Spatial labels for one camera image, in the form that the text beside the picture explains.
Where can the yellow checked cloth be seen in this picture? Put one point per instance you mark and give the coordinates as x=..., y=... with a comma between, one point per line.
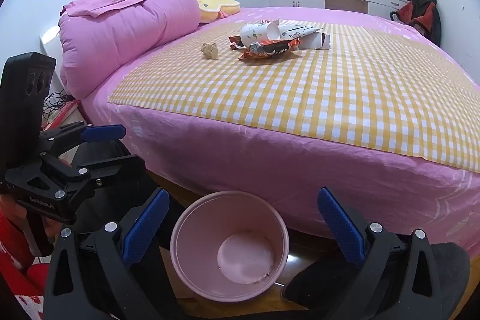
x=300, y=87

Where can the brown snack wrapper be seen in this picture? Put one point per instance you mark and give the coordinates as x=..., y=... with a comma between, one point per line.
x=234, y=39

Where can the black red backpack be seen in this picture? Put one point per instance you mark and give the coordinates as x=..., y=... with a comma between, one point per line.
x=422, y=14

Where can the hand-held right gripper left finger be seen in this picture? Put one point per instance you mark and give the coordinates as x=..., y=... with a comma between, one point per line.
x=146, y=222

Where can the pink plastic bin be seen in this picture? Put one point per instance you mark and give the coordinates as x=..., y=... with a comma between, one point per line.
x=195, y=248

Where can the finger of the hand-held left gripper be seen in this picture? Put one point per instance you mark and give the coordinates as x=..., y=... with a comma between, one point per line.
x=112, y=166
x=103, y=132

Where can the yellow checked bed cover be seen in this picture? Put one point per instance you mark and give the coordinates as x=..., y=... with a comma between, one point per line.
x=262, y=170

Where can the pink pillow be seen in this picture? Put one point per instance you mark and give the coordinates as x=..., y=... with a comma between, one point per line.
x=123, y=27

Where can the person's left hand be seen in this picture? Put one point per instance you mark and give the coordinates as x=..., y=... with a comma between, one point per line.
x=50, y=230

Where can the tan paper ball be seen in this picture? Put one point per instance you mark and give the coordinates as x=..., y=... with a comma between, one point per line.
x=210, y=51

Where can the white bedside table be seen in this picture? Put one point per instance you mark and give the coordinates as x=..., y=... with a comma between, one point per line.
x=48, y=39

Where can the white printed snack wrapper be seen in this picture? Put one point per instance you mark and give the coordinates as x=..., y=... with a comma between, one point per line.
x=300, y=31

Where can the orange snack wrapper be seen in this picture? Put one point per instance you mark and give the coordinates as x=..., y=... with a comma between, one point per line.
x=268, y=50

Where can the white printed paper cup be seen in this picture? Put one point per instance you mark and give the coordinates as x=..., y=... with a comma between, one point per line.
x=258, y=33

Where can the yellow plush pillow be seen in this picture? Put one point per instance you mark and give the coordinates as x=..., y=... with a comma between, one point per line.
x=215, y=5

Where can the white carton box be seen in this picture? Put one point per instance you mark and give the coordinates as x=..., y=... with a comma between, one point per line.
x=317, y=42

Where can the person's black trousers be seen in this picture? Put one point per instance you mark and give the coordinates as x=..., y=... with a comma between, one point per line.
x=412, y=286

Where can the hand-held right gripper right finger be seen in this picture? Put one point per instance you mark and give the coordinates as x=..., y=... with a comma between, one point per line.
x=341, y=226

